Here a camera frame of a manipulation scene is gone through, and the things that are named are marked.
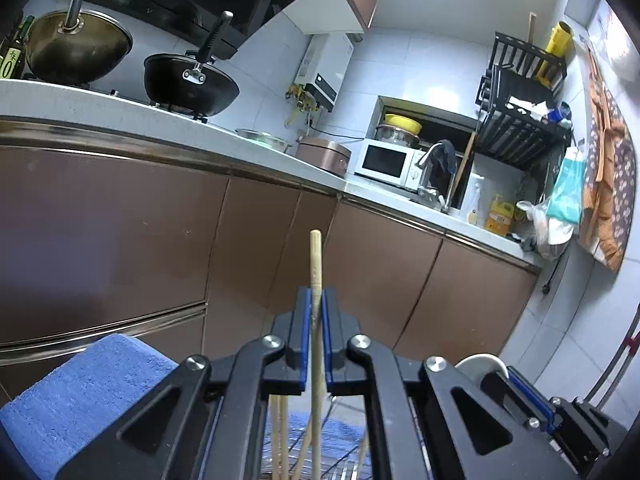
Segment glass pan lid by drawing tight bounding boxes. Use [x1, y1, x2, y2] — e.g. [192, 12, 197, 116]
[235, 127, 293, 153]

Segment wooden cutting board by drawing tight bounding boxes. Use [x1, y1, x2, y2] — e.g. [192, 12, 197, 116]
[452, 131, 478, 208]

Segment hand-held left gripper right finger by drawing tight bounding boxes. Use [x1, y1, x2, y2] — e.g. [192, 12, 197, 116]
[322, 286, 578, 480]

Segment brass wok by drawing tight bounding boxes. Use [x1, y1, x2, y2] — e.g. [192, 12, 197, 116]
[25, 0, 135, 86]

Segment brown base cabinets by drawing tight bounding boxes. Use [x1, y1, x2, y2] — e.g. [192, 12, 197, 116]
[0, 115, 543, 396]

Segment white rag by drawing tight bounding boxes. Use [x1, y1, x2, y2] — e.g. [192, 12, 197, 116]
[505, 100, 551, 121]

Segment black dish rack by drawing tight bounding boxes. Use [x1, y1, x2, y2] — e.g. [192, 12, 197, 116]
[475, 31, 573, 171]

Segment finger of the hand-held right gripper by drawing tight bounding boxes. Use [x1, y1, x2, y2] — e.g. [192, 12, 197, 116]
[481, 367, 558, 436]

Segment chrome sink faucet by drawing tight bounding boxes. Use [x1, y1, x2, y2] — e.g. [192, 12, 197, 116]
[416, 141, 458, 213]

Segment black wok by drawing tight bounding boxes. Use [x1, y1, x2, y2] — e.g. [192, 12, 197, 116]
[143, 11, 241, 117]

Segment yellow pot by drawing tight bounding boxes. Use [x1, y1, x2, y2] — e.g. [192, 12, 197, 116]
[384, 113, 423, 134]

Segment white water heater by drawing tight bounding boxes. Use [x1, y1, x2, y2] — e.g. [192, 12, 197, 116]
[292, 34, 356, 111]

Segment brown rice cooker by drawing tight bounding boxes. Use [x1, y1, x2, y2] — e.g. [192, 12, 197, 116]
[295, 135, 353, 178]

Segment hanging white plastic bag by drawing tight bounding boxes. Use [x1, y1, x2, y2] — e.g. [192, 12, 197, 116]
[597, 10, 640, 81]

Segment single light wooden chopstick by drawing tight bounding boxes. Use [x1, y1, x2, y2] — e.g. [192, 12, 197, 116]
[309, 230, 325, 480]

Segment yellow foil roll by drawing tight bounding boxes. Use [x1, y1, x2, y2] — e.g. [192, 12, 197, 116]
[537, 21, 573, 83]

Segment dark cloth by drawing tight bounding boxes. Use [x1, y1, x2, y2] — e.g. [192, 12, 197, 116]
[435, 139, 457, 173]

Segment olive oil bottle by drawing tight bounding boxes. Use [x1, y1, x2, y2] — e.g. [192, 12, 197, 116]
[0, 15, 36, 81]

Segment steel pot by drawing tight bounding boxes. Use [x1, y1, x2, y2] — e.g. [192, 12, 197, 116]
[375, 124, 421, 145]

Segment crumpled white plastic bag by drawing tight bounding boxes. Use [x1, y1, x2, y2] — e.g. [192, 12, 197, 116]
[515, 200, 576, 261]

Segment yellow detergent bottle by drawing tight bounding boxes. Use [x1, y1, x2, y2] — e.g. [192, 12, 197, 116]
[484, 193, 516, 235]

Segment orange floral apron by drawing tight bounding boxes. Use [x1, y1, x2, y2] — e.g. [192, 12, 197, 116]
[577, 42, 638, 272]

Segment white microwave oven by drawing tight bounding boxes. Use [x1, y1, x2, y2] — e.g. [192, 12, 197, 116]
[354, 139, 426, 192]

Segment blue terry towel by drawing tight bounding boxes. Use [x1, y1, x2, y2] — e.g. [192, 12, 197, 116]
[0, 334, 373, 480]

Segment set of wooden chopsticks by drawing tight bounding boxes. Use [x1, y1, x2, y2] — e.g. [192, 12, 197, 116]
[270, 394, 371, 480]

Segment small white bottle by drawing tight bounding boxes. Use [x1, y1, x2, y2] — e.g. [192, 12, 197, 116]
[467, 182, 486, 226]

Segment teal plastic bag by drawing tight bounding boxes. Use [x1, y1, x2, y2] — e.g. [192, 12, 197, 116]
[545, 147, 587, 223]

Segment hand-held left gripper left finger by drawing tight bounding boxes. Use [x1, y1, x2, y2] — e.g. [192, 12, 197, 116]
[54, 286, 313, 480]

